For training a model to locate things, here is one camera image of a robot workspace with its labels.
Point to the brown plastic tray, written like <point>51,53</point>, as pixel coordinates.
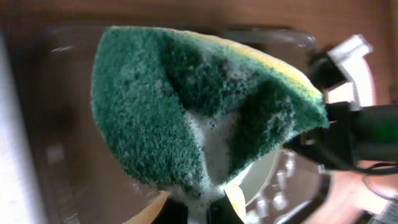
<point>81,181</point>

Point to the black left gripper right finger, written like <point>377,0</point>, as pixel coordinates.
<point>228,209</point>

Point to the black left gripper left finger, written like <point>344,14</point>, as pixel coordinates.
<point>172,212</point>

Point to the pale green plate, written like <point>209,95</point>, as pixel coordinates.
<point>255,177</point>

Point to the yellow green sponge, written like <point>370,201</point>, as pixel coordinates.
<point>186,112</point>

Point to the white soapy water tray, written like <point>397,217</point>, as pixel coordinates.
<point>21,200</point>

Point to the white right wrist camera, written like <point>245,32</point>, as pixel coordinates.
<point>357,88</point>

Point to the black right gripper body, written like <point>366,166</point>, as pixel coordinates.
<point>368,134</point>

